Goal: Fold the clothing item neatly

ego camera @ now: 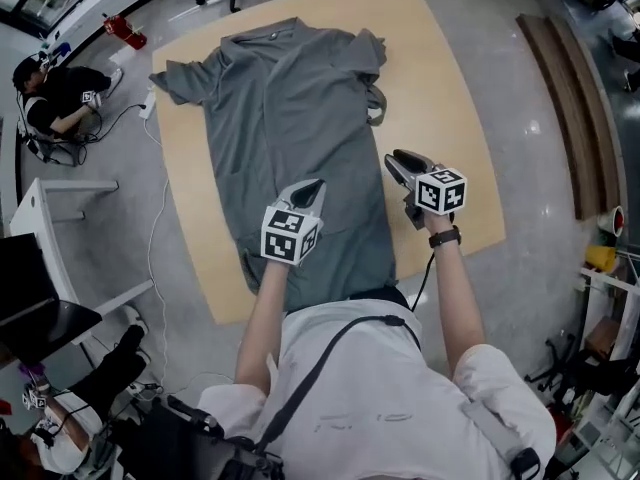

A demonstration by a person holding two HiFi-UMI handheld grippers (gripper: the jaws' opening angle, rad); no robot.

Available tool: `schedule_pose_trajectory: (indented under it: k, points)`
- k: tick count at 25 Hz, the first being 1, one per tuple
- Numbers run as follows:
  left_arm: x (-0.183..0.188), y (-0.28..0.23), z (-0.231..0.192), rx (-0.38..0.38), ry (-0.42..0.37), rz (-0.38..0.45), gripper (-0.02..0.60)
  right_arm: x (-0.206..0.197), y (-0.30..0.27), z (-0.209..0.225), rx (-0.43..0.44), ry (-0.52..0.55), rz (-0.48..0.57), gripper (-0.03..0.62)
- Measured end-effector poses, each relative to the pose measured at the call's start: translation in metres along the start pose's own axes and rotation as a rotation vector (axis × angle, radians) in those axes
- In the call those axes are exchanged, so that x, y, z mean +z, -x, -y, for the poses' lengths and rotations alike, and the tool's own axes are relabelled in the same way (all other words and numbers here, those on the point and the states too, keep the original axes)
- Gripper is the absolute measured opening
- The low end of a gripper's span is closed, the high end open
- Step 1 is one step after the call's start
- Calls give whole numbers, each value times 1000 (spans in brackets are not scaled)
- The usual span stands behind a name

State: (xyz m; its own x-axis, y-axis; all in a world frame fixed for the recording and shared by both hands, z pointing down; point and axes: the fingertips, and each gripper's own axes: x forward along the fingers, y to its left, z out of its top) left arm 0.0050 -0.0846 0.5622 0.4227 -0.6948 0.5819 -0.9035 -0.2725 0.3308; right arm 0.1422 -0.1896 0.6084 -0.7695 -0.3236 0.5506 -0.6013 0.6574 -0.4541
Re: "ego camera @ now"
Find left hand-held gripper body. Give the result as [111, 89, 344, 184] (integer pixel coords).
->
[260, 195, 325, 268]

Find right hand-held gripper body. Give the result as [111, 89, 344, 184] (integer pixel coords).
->
[403, 160, 469, 231]

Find gray clothing item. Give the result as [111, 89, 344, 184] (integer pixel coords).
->
[148, 16, 400, 314]

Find person's left forearm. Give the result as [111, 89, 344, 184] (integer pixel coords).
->
[233, 256, 297, 385]

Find person's right forearm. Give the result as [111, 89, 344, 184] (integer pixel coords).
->
[422, 211, 487, 375]

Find black wristwatch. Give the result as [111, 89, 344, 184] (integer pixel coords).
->
[428, 224, 463, 250]

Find brown wooden planks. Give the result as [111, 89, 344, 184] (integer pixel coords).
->
[515, 12, 623, 222]

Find yellow container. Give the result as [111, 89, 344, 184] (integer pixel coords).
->
[585, 244, 618, 273]

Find red and white round object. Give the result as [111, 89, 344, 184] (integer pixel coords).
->
[596, 205, 627, 235]

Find white power strip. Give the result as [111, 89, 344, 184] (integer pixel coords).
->
[138, 89, 158, 120]

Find person's white shirt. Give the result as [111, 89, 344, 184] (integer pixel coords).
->
[198, 299, 558, 480]

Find white metal rack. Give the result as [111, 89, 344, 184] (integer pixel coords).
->
[578, 262, 640, 364]

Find black chair base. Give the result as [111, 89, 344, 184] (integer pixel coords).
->
[523, 336, 640, 409]

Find black bag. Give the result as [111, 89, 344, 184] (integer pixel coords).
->
[112, 393, 284, 480]

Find red box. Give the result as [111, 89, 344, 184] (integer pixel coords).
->
[101, 12, 149, 50]

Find white desk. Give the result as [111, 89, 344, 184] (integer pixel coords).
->
[8, 176, 154, 329]

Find black laptop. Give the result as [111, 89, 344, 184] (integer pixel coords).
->
[0, 232, 104, 367]

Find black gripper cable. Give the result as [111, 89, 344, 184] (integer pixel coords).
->
[409, 250, 437, 313]

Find white cable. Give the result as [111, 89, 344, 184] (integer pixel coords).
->
[143, 116, 172, 374]

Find black shoulder strap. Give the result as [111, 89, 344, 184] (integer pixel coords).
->
[252, 313, 422, 462]

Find gray shoulder strap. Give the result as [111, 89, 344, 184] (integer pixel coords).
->
[459, 398, 542, 480]

